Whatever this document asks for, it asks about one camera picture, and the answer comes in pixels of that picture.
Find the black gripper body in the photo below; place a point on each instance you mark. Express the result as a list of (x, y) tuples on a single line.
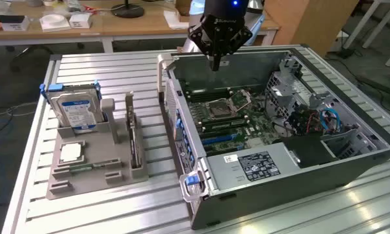
[(223, 22)]

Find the green graphics card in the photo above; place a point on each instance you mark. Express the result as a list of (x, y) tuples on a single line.
[(135, 146)]

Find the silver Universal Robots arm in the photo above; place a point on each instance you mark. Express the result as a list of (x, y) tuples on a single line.
[(192, 45)]

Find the white paper box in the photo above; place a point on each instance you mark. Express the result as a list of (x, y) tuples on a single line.
[(178, 20)]

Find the wooden desk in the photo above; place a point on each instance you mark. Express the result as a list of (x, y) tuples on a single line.
[(134, 26)]

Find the wooden cabinet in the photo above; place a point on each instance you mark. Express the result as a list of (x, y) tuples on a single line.
[(312, 24)]

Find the black round lamp base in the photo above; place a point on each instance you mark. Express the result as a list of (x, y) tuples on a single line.
[(127, 11)]

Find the metal socket cover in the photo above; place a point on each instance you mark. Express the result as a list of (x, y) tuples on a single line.
[(240, 98)]

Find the metal disk bay cage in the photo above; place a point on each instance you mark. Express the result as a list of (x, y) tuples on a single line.
[(280, 97)]

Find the CPU socket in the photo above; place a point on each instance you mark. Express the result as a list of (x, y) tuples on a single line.
[(219, 109)]

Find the small white labelled box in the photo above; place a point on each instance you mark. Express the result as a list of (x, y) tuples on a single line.
[(80, 21)]

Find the installed RAM stick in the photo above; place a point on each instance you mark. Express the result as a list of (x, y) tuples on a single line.
[(224, 123)]

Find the green motherboard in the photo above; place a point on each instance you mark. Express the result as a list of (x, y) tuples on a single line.
[(258, 129)]

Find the white round holder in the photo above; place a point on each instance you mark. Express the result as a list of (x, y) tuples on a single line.
[(55, 23)]

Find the black floor stand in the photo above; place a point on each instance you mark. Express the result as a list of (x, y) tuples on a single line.
[(384, 84)]

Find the hard disk in blue carrier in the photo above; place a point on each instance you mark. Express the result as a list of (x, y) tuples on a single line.
[(76, 112)]

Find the grey cup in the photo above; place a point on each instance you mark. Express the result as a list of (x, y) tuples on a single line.
[(35, 3)]

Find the grey power supply unit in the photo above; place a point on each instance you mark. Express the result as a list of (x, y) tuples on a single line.
[(234, 170)]

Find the white box with black lid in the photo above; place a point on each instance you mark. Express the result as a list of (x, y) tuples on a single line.
[(12, 23)]

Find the silver CPU chip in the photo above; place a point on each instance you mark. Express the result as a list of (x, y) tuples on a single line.
[(72, 153)]

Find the green loose RAM stick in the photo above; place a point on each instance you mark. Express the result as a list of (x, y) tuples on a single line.
[(84, 167)]

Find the open black PC case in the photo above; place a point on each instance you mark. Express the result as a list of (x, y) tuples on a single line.
[(280, 195)]

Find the grey plastic parts rack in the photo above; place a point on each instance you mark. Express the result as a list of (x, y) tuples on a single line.
[(94, 180)]

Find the white table frame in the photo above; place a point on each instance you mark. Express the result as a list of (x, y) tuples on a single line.
[(373, 19)]

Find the grey disk bay bracket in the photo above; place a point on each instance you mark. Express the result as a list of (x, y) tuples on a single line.
[(351, 143)]

